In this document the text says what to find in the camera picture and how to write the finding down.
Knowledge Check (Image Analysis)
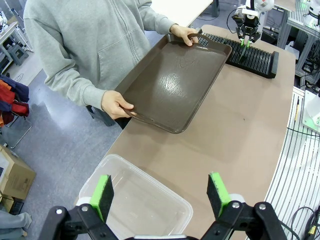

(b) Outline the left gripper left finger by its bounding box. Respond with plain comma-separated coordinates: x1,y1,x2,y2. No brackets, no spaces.
37,174,126,240

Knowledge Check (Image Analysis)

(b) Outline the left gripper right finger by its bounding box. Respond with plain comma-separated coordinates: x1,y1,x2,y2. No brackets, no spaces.
199,171,288,240

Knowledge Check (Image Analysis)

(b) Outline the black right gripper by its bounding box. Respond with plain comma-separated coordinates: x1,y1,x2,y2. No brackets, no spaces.
235,14,262,49

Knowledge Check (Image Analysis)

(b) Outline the green perforated circuit board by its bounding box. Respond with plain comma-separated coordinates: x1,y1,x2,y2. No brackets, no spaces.
238,44,249,64

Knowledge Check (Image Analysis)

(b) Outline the dark brown plastic tray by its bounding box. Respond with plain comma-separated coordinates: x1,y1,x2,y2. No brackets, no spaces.
114,31,233,135

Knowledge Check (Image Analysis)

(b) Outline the person's right forearm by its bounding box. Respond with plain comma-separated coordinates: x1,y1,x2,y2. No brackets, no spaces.
44,72,108,111

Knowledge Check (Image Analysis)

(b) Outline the person's left forearm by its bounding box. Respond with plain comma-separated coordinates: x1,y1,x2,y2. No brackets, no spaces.
143,7,177,35

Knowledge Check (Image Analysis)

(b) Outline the person's left hand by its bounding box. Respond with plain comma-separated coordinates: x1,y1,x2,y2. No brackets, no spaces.
169,23,199,47

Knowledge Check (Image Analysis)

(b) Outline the person's right hand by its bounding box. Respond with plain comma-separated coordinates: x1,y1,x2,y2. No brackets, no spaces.
100,89,135,120

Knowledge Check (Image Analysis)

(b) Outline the black slotted PCB rack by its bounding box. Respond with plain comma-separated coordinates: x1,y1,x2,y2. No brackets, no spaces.
197,27,280,80

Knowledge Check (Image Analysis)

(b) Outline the clear plastic open box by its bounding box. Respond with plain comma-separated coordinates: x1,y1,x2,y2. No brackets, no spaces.
78,153,194,240

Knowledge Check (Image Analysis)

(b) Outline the large white table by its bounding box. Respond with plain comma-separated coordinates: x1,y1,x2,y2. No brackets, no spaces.
149,0,215,28

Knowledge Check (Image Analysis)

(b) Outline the white slatted mounting platform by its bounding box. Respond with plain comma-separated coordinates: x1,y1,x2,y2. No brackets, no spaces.
264,86,320,240

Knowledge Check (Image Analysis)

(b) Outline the large brown cardboard box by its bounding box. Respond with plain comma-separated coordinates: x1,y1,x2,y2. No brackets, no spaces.
0,144,36,201

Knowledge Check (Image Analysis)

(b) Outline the grey garment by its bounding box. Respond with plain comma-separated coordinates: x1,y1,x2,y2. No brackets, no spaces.
0,209,33,240

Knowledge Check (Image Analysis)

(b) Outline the person in grey hoodie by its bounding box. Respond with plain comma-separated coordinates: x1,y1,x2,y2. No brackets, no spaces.
22,0,177,121

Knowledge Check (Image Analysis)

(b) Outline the grey plastic stool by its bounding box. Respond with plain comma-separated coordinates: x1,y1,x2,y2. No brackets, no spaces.
9,44,30,66

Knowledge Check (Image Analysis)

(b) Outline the white desk with grey legs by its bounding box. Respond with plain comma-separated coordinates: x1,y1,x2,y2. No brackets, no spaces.
0,21,33,75

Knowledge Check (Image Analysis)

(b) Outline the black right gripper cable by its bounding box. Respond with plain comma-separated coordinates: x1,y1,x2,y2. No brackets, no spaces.
226,6,245,34

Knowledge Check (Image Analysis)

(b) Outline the aluminium profile frame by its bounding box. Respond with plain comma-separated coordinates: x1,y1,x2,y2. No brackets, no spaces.
276,9,320,87

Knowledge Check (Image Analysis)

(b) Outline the looped black cable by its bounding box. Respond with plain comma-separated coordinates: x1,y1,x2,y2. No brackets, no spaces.
281,206,320,240

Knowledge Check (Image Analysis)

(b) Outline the metal frame chair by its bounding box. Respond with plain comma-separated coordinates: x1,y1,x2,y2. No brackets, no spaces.
0,113,33,149

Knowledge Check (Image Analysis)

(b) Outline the thin black cable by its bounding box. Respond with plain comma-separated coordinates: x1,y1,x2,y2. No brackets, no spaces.
286,126,320,138

